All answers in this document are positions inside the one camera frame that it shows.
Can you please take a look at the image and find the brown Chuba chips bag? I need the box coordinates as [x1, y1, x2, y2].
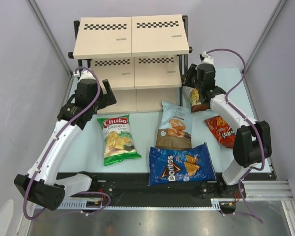
[183, 87, 209, 113]

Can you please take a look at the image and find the light blue brown chips bag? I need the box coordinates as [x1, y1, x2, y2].
[155, 101, 193, 150]

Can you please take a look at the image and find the blue Doritos bag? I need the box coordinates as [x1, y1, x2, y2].
[148, 143, 216, 186]

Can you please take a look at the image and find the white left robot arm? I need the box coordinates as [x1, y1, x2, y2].
[14, 79, 117, 210]

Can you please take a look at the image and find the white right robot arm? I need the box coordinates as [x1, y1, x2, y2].
[181, 63, 272, 197]

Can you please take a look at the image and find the green Chuba cassava chips bag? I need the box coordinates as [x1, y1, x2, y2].
[97, 115, 142, 166]

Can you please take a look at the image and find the beige three-tier black-framed shelf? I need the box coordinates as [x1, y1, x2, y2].
[68, 14, 192, 115]

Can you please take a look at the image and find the red Doritos bag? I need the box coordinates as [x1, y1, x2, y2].
[205, 116, 236, 148]

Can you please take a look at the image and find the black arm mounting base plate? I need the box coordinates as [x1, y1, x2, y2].
[53, 173, 277, 207]

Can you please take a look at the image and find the white slotted cable duct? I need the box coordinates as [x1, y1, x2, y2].
[58, 198, 104, 210]

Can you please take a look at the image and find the aluminium frame rail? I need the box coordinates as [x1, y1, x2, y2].
[243, 180, 294, 201]

